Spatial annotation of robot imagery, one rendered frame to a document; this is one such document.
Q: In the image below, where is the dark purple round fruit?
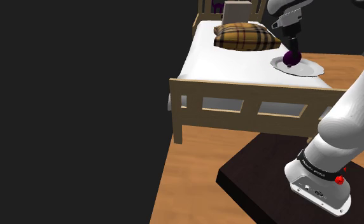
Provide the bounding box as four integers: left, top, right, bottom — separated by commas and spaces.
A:
283, 50, 303, 68

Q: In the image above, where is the white scalloped plate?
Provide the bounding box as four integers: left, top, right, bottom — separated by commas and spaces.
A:
269, 55, 325, 78

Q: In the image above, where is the brown plaid pillow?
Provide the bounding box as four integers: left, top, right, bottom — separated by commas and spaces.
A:
213, 22, 283, 52

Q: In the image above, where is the grey box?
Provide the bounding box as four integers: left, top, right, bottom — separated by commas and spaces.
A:
221, 0, 253, 26

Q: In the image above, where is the wooden bed with white mattress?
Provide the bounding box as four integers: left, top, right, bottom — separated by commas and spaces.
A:
168, 0, 348, 145

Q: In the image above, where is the purple figure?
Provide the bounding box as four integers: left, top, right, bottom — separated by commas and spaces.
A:
211, 0, 225, 14

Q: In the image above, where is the dark robot stand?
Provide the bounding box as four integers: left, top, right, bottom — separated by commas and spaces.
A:
215, 131, 364, 224

